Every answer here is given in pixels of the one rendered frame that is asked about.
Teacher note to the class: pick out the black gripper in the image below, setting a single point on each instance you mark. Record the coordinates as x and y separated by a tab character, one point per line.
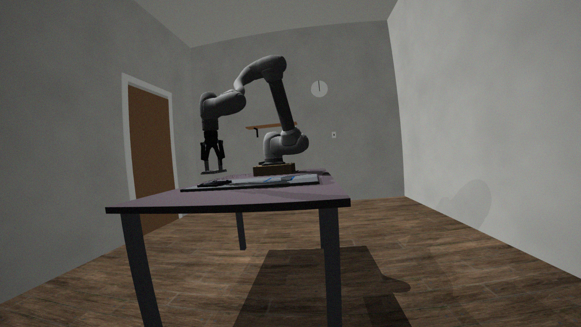
211	140

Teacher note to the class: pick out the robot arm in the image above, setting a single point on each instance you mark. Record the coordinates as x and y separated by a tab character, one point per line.
290	141

